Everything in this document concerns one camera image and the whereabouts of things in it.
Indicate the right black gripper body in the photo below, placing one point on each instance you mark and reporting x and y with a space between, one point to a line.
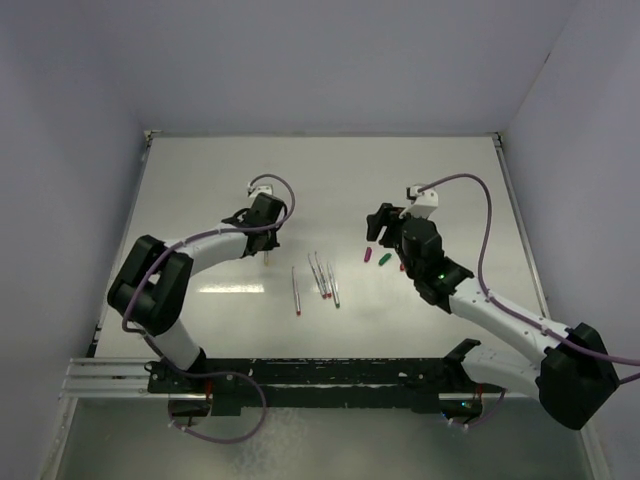
413 272

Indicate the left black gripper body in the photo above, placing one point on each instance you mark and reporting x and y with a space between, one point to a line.
270 240

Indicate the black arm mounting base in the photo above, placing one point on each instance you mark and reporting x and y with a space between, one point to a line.
420 385

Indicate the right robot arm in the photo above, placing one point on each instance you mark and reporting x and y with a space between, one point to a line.
566 369

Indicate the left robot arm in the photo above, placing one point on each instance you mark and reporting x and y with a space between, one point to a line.
151 285

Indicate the green pen cap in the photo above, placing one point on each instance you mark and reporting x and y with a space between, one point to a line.
384 259

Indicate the purple-end white marker pen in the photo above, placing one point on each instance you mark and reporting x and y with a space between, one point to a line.
317 277

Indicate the green-end white marker pen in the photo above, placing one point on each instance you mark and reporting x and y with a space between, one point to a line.
333 286

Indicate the red-end marker pen left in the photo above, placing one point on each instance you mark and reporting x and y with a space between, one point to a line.
296 293

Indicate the red-end marker pen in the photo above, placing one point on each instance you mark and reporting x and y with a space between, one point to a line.
296 293
322 276

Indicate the red-end marker pen middle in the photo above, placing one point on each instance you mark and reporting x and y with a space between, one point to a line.
322 276

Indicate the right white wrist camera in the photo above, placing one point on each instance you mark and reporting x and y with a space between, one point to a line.
422 202

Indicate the aluminium rail frame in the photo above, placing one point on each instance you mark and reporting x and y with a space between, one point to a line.
107 378

